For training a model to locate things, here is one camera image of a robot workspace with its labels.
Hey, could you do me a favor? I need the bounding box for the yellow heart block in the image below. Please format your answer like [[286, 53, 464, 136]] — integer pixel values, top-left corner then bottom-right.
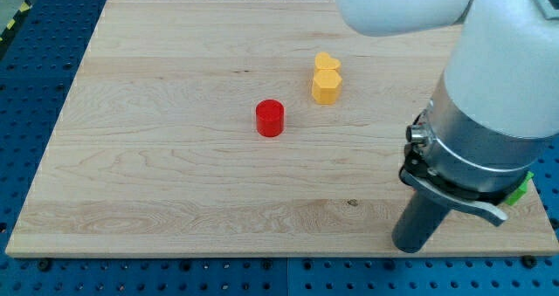
[[314, 52, 342, 72]]

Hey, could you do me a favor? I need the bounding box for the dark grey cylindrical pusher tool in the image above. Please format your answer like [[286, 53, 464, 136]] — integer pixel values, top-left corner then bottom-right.
[[391, 191, 450, 253]]

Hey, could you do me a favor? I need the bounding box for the red cylinder block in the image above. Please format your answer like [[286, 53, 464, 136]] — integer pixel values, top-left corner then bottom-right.
[[255, 99, 285, 137]]

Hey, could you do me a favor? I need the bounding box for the light wooden board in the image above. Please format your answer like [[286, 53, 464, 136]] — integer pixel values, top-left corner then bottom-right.
[[4, 0, 559, 259]]

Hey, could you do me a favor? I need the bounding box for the green block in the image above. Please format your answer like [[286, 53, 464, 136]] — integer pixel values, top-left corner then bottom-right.
[[505, 171, 534, 206]]

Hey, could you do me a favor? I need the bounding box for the yellow hexagon block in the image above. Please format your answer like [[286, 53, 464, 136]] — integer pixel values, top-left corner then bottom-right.
[[311, 70, 342, 105]]

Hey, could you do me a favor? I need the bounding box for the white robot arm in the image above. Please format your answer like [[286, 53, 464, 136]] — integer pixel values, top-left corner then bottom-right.
[[335, 0, 558, 228]]

